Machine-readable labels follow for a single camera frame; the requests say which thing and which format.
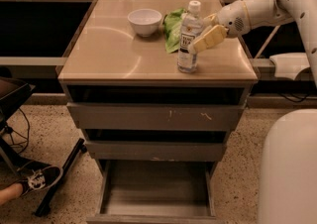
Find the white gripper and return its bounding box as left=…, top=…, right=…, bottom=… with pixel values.
left=188, top=0, right=251, bottom=55

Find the clear plastic water bottle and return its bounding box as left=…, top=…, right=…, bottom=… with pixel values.
left=177, top=0, right=203, bottom=73

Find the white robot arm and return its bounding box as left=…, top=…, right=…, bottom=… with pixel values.
left=188, top=0, right=317, bottom=82

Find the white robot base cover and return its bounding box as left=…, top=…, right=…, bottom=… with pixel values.
left=269, top=53, right=312, bottom=80

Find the grey drawer cabinet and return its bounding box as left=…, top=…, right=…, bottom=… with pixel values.
left=57, top=0, right=260, bottom=224

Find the middle grey drawer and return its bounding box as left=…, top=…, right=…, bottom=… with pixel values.
left=86, top=141, right=225, bottom=162

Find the top grey drawer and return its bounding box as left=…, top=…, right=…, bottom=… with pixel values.
left=67, top=102, right=245, bottom=131

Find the open bottom grey drawer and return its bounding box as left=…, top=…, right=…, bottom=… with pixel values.
left=86, top=161, right=225, bottom=224

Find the green snack bag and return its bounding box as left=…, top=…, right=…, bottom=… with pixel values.
left=162, top=8, right=185, bottom=54

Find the white ceramic bowl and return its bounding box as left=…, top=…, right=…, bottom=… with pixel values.
left=128, top=9, right=162, bottom=37

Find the black chair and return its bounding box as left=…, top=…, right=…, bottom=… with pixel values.
left=0, top=77, right=49, bottom=175

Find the black and white sneaker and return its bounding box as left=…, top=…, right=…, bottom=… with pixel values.
left=19, top=166, right=63, bottom=196

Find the black floor bar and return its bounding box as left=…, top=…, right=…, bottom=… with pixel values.
left=33, top=138, right=87, bottom=218

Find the person's bare leg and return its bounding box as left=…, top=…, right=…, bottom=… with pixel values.
left=0, top=183, right=23, bottom=205

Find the black cable on floor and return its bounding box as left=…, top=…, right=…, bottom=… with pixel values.
left=3, top=107, right=32, bottom=155

